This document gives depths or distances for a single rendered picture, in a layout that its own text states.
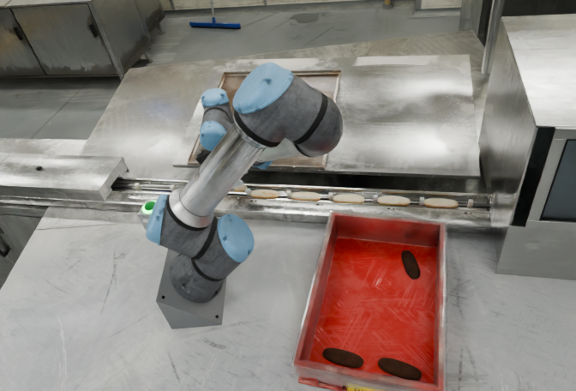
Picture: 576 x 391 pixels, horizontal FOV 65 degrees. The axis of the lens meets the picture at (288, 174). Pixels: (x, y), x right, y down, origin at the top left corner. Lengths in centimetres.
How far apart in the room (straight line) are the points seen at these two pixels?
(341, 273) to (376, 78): 84
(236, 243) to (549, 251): 77
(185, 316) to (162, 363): 12
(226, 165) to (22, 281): 91
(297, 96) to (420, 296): 66
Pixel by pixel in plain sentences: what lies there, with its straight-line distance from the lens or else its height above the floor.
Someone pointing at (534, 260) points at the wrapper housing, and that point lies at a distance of 132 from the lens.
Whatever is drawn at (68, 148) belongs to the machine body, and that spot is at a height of 82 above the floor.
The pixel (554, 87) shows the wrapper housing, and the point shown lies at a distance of 116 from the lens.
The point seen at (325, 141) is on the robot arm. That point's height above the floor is 133.
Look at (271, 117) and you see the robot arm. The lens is 86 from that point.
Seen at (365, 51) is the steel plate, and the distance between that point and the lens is 235.
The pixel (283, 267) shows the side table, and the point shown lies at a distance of 135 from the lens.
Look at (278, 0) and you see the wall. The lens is 523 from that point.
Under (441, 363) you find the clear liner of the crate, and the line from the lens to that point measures 108.
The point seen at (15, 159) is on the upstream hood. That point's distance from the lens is 204.
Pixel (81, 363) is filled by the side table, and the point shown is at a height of 82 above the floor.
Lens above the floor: 188
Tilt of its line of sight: 41 degrees down
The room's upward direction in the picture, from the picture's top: 10 degrees counter-clockwise
